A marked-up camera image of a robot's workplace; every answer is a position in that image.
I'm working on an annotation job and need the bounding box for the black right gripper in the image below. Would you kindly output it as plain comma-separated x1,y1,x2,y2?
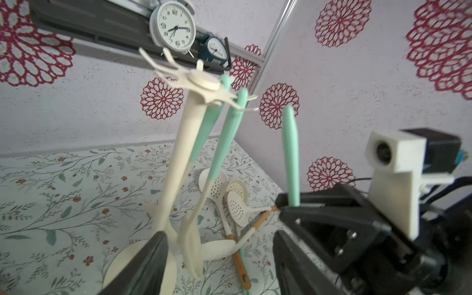
275,184,443,295

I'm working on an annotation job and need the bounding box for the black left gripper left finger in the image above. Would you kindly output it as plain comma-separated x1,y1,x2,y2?
100,232,168,295

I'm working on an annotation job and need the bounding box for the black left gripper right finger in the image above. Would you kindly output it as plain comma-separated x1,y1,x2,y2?
273,231,345,295

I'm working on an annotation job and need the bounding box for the cream skimmer round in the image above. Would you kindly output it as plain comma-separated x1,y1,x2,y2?
282,105,301,207

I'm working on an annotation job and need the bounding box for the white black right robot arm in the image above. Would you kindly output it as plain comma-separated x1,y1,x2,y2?
274,177,472,295

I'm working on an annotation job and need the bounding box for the cream skimmer edge-on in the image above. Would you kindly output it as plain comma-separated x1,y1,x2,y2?
226,192,279,227

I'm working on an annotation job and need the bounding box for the cream skimmer behind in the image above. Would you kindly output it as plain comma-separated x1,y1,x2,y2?
198,167,252,291

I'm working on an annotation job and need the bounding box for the cream utensil rack stand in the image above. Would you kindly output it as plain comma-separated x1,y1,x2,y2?
102,49,253,295

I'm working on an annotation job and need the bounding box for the dark green alarm clock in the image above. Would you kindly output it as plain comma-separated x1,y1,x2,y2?
199,33,232,71

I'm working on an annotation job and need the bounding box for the white alarm clock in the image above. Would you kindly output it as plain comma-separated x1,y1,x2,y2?
149,1,196,55

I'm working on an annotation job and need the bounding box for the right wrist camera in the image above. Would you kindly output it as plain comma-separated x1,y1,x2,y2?
365,128,462,240

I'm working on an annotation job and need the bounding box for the grey wall shelf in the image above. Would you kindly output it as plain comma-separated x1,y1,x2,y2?
28,1,265,74

